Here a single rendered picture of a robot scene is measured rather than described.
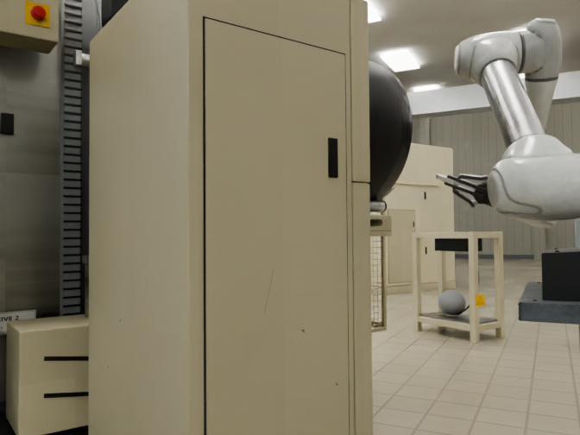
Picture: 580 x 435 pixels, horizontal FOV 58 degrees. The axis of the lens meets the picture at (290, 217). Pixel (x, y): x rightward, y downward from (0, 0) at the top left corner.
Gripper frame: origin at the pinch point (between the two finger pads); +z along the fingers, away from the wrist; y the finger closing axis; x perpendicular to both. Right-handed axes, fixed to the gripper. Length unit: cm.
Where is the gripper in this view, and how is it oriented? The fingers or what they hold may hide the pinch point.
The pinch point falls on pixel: (445, 179)
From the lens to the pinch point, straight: 201.8
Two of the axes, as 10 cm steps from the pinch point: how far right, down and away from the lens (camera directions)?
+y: -2.9, 8.8, 3.7
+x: 2.5, -3.1, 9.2
